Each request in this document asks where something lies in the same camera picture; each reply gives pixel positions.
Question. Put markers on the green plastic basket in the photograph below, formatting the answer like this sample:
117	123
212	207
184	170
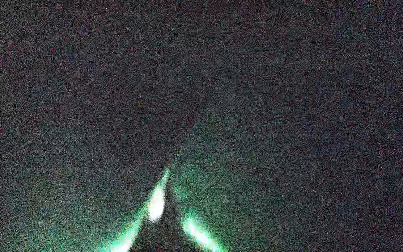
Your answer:
160	225

